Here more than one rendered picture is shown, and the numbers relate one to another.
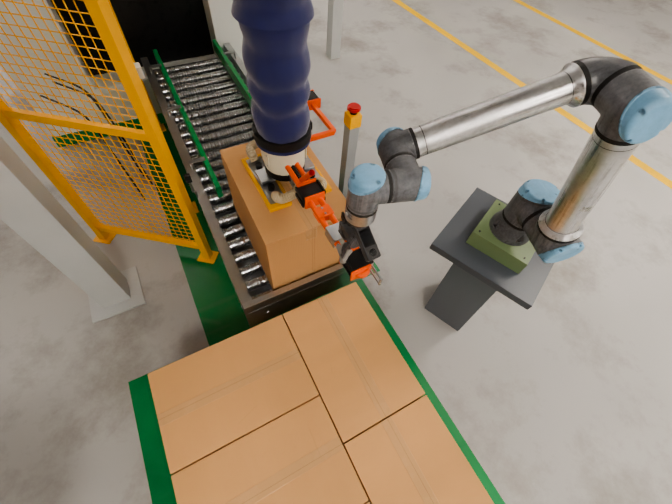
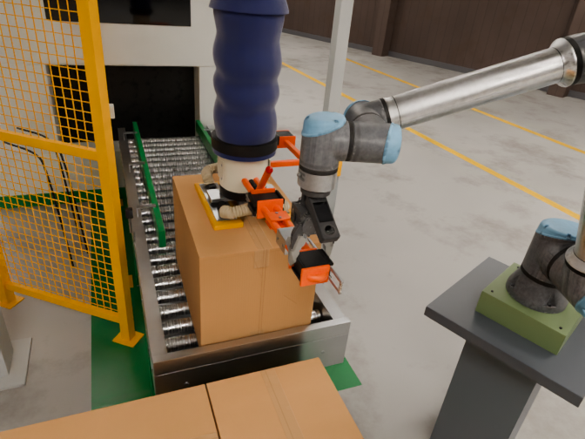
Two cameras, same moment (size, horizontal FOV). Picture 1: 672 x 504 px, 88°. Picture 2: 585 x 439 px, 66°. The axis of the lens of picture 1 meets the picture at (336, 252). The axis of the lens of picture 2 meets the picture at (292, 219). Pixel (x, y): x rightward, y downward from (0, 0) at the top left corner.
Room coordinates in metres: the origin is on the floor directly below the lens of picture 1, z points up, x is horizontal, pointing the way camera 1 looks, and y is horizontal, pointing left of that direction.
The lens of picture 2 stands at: (-0.30, -0.17, 1.72)
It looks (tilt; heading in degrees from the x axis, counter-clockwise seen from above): 29 degrees down; 9
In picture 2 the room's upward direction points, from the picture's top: 6 degrees clockwise
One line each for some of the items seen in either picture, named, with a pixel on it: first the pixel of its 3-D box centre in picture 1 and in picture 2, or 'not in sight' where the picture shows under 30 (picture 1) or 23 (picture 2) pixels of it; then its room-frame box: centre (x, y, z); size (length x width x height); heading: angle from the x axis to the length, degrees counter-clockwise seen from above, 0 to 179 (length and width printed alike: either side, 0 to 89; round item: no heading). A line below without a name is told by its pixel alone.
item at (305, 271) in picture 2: (354, 263); (308, 266); (0.63, -0.07, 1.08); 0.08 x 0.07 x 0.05; 34
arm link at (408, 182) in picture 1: (404, 181); (371, 140); (0.70, -0.16, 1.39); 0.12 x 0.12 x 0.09; 16
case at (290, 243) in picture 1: (286, 209); (238, 251); (1.11, 0.27, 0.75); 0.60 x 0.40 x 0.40; 33
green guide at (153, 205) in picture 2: (176, 113); (138, 170); (1.95, 1.15, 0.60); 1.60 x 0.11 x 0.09; 33
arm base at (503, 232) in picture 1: (515, 222); (541, 282); (1.07, -0.79, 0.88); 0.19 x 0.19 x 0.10
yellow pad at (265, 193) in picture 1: (265, 178); (217, 199); (1.08, 0.34, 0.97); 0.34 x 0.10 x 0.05; 34
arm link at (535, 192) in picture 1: (532, 204); (558, 249); (1.06, -0.80, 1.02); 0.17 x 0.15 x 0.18; 16
